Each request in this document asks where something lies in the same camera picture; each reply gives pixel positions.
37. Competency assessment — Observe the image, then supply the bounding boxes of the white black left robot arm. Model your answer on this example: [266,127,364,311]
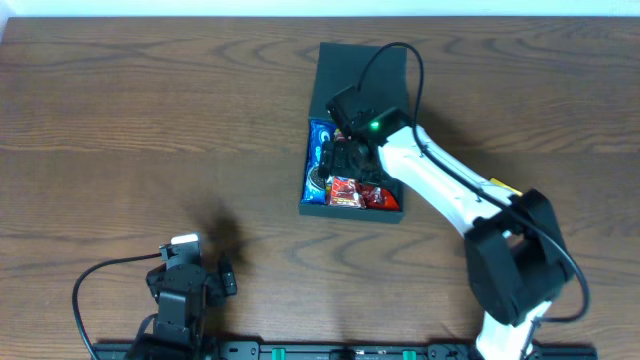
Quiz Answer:
[125,255,237,360]

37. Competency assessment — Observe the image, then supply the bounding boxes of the red Hacks candy bag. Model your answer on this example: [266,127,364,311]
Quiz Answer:
[357,184,400,211]

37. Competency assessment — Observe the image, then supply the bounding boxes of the blue Oreo cookie pack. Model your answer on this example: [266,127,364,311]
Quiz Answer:
[301,118,336,205]

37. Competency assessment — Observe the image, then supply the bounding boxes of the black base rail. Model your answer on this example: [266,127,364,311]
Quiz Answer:
[94,341,599,360]

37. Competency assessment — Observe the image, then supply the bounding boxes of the dark green box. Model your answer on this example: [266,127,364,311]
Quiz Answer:
[298,42,409,224]

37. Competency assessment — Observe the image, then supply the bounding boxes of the red Hello Panda box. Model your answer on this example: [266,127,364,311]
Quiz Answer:
[327,177,365,209]

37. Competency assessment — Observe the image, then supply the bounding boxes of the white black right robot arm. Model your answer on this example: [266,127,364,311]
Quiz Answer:
[319,86,576,359]

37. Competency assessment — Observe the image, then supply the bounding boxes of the yellow peanut butter wafer pack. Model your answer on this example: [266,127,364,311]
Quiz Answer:
[489,178,523,196]

